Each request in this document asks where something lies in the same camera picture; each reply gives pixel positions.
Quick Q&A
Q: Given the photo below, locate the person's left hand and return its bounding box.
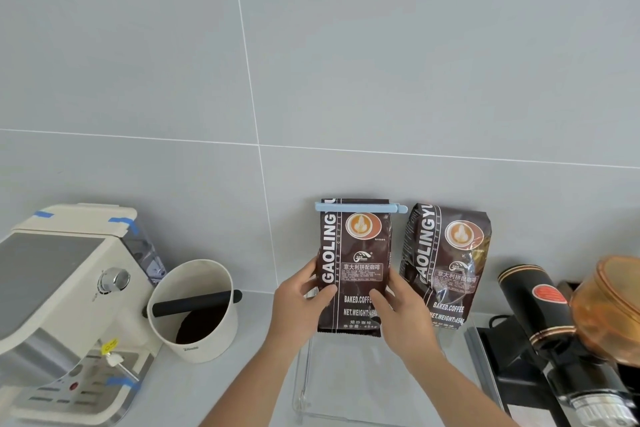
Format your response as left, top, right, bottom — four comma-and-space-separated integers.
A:
267, 258, 339, 354

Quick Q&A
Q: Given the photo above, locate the person's right hand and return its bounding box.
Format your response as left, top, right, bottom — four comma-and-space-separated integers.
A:
369, 267, 445, 365

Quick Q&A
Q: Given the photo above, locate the dark brown clipped coffee bag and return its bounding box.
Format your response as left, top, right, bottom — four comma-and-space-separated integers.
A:
315, 199, 396, 338

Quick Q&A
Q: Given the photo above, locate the person's left forearm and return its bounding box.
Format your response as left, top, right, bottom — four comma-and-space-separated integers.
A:
199, 336, 302, 427

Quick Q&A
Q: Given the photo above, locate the person's right forearm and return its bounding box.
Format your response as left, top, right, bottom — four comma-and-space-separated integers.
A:
405, 348, 521, 427

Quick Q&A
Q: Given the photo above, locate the dark brown sealed coffee bag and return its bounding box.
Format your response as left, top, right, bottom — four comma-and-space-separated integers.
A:
399, 203, 493, 330

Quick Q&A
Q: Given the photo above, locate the clear acrylic stand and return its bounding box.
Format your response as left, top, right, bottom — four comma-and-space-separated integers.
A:
292, 288, 482, 427

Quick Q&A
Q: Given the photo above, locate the light blue sealing clip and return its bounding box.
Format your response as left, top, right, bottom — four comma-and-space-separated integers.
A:
314, 201, 409, 215

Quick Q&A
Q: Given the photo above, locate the white knock box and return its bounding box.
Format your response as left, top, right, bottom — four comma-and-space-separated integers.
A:
142, 259, 244, 364

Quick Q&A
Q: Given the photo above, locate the black metal tray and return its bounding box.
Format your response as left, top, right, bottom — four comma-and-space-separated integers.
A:
464, 314, 576, 427

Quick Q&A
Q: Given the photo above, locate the black coffee grinder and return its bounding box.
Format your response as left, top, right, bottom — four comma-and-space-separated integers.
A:
497, 264, 640, 427

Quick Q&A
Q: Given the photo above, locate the clear water tank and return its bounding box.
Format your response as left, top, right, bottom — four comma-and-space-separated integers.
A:
121, 220, 168, 285

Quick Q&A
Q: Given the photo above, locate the silver steam wand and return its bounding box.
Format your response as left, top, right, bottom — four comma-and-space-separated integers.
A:
106, 352, 142, 383

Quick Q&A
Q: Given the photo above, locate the amber grinder hopper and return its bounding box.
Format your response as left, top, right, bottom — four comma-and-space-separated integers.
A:
569, 256, 640, 368

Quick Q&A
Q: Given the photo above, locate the cream espresso machine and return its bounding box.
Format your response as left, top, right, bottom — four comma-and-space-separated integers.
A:
0, 203, 168, 427

